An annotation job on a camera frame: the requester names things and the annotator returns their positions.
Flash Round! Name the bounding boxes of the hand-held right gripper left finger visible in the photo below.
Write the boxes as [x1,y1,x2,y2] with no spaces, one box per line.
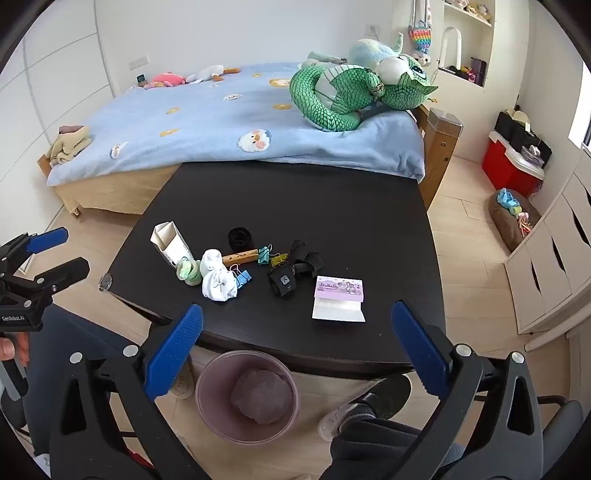
[48,303,204,480]

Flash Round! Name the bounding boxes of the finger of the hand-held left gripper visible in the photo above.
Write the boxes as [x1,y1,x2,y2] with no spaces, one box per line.
[0,227,69,276]
[9,257,90,306]

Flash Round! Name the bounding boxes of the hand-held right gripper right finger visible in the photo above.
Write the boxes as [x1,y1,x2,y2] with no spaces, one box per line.
[390,300,546,480]

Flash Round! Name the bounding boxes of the pink plastic bin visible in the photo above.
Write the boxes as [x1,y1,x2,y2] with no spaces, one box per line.
[195,350,301,446]

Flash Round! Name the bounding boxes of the green sock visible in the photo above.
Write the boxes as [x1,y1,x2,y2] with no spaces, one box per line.
[175,257,203,288]

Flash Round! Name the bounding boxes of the white cloth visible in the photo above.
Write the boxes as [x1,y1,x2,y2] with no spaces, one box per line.
[201,249,240,303]

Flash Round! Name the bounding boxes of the purple and white packet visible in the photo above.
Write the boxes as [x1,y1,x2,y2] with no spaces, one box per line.
[312,275,366,323]

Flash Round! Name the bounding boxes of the white paper carton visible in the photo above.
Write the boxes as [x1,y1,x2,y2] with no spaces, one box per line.
[150,222,194,268]

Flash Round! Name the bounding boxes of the black strap bundle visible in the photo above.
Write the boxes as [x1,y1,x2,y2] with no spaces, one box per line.
[288,239,326,278]

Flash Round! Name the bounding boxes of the person's left hand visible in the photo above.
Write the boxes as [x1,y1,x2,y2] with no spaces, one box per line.
[0,336,29,368]

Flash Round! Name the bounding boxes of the person's left slipper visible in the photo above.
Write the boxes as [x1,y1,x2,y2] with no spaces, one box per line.
[171,355,197,400]

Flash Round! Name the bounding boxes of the person's right shoe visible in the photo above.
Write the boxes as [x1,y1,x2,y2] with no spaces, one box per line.
[318,374,413,443]

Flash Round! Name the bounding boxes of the bed with blue blanket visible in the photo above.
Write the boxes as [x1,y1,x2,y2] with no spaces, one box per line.
[37,104,463,217]

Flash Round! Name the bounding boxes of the folded beige clothes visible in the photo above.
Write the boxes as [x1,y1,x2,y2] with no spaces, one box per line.
[46,124,93,167]

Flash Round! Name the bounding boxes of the person's right leg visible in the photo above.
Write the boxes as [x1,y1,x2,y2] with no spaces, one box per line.
[318,406,462,480]

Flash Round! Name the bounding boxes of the blue binder clip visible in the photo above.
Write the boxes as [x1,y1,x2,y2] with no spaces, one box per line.
[229,264,254,289]

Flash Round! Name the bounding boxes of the wooden clothespin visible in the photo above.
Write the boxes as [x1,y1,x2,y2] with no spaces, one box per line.
[222,248,259,266]

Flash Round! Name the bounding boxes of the white pole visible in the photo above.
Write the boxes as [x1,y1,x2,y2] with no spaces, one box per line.
[525,329,574,352]

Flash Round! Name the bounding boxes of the black wooden table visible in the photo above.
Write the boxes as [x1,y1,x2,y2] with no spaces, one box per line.
[99,161,446,381]

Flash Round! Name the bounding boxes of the brown floor cushion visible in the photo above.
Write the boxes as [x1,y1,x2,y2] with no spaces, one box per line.
[488,189,542,252]

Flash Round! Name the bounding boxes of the office chair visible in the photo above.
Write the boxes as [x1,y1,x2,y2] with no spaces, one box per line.
[478,392,585,480]

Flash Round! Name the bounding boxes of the white cabinet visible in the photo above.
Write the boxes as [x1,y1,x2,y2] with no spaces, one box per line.
[503,152,591,335]

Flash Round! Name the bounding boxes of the white wardrobe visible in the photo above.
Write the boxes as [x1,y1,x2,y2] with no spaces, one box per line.
[0,0,116,217]

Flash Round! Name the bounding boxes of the light blue toy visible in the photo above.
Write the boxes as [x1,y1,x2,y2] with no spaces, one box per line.
[496,188,522,215]

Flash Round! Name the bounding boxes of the pink plush toy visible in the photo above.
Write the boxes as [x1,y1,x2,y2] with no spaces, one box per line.
[143,71,188,90]

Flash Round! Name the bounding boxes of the light blue printed blanket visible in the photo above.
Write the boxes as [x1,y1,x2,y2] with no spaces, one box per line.
[46,62,426,188]

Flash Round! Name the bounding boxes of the red cooler box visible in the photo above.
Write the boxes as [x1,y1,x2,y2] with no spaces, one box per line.
[481,130,546,199]

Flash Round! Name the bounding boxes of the white goose plush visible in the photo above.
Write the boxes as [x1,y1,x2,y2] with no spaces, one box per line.
[185,64,241,85]

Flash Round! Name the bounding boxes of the black storage bag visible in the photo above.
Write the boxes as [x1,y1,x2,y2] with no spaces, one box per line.
[494,108,552,167]

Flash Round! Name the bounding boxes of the green dragon plush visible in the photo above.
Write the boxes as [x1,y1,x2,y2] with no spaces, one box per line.
[289,54,438,132]

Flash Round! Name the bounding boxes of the white arch lamp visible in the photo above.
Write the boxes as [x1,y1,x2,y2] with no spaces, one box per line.
[438,26,464,70]

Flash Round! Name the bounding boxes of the teal plush toy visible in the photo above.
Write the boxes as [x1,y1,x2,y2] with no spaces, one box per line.
[307,33,404,70]

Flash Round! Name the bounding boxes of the rainbow pop bag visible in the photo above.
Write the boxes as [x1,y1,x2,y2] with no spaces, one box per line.
[407,21,437,55]

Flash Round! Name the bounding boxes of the black hair tie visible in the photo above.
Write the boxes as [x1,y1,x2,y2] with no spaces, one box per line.
[228,227,254,252]

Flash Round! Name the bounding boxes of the white wall shelf unit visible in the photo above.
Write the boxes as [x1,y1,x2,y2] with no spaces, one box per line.
[436,0,504,90]

